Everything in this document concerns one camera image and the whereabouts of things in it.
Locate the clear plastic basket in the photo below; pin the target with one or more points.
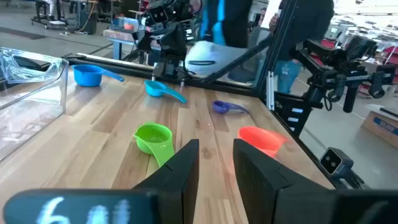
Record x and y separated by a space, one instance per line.
31 124

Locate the white rounded shell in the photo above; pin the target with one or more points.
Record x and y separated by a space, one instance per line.
211 49

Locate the green measuring cup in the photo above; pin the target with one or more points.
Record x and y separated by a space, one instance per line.
155 147

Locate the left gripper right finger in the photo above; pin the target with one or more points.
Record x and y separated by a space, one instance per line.
264 193

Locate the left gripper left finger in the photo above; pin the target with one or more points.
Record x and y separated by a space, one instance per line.
183 186

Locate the black background robot rig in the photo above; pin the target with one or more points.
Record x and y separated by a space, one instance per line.
342 71

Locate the purple measuring cup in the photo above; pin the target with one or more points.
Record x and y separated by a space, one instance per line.
220 107

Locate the orange-red measuring cup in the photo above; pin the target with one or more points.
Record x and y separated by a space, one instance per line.
261 138

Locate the cardboard box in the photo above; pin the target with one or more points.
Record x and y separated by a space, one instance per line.
382 126

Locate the blue measuring cup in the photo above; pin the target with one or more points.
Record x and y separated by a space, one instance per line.
87 76

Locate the table-level camera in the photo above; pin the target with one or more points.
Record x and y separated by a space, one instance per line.
334 161

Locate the black wheeled cart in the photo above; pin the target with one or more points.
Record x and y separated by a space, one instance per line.
49 18

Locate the teal measuring cup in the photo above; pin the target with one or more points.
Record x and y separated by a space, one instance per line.
154 88

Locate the person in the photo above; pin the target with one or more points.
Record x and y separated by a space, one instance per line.
227 21
311 25

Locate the blue background table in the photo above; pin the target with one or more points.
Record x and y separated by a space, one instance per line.
119 35

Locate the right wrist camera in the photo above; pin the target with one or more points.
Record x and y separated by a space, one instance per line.
158 14

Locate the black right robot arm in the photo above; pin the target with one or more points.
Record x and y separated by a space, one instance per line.
169 67

